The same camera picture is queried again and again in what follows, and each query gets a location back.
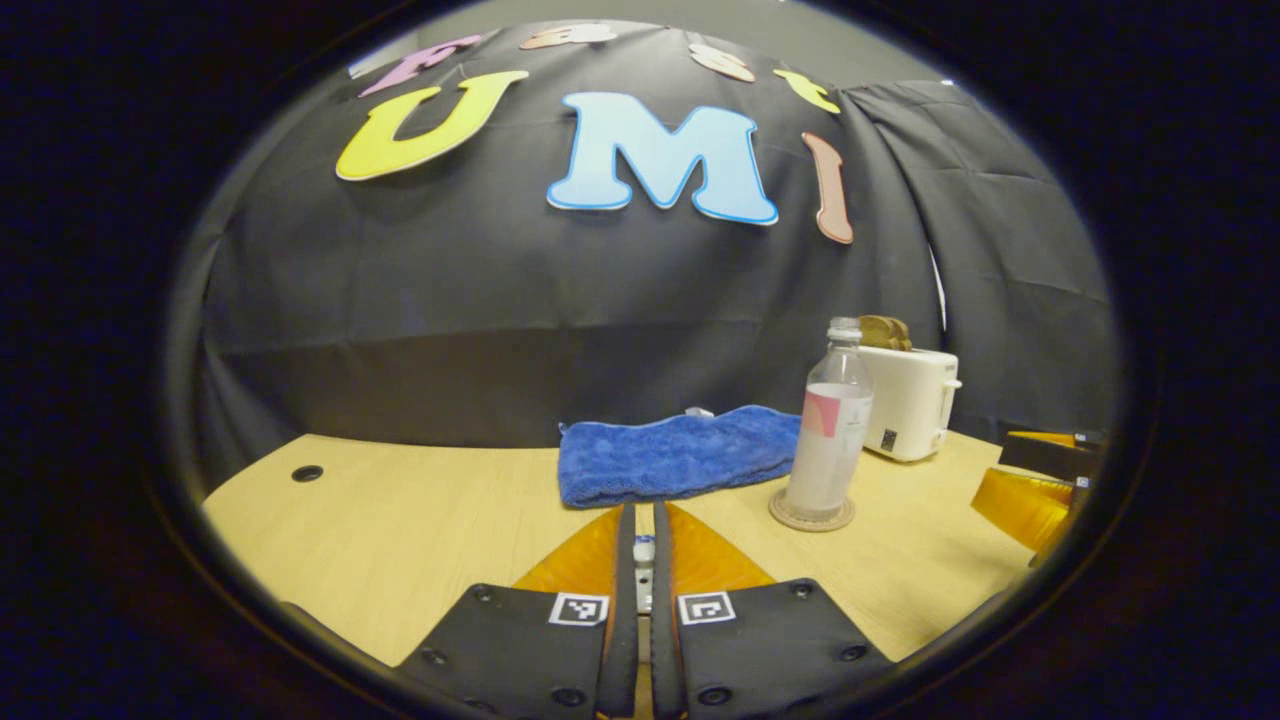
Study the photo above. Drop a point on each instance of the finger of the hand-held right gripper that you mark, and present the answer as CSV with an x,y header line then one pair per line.
x,y
1050,460
1020,505

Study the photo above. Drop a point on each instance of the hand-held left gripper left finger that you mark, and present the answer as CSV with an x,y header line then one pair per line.
x,y
625,640

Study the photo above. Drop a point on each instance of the clear plastic water bottle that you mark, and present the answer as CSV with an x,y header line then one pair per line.
x,y
830,450

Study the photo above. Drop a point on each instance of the white toaster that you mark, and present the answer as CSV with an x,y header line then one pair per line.
x,y
910,400

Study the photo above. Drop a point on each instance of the black backdrop cloth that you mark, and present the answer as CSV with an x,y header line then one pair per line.
x,y
500,300

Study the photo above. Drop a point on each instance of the blue folded towel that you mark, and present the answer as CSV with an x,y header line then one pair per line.
x,y
680,455

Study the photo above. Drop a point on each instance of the brown bread slice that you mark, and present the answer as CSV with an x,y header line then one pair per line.
x,y
902,335
875,333

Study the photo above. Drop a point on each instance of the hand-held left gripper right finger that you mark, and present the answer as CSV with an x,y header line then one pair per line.
x,y
662,650

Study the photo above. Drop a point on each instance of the round cork coaster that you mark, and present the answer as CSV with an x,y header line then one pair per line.
x,y
790,520

